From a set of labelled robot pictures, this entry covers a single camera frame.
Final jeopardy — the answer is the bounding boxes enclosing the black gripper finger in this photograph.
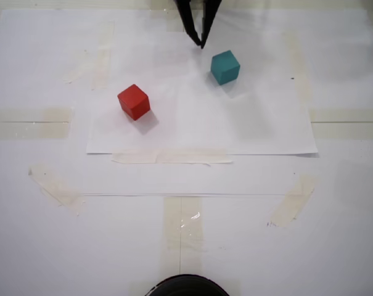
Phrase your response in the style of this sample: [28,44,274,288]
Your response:
[200,0,223,49]
[173,0,202,47]

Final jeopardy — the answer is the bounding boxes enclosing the red cube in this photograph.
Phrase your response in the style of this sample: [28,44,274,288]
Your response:
[117,84,151,121]

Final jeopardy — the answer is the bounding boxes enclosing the blue-green cube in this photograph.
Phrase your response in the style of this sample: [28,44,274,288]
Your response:
[210,49,241,86]

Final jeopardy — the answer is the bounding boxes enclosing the white paper sheet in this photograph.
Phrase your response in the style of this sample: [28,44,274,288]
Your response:
[86,29,319,156]

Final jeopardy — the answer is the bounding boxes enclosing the large white paper underlay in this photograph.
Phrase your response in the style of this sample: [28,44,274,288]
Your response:
[0,9,369,197]

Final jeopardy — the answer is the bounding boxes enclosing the black round stand base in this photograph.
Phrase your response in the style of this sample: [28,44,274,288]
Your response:
[146,274,230,296]

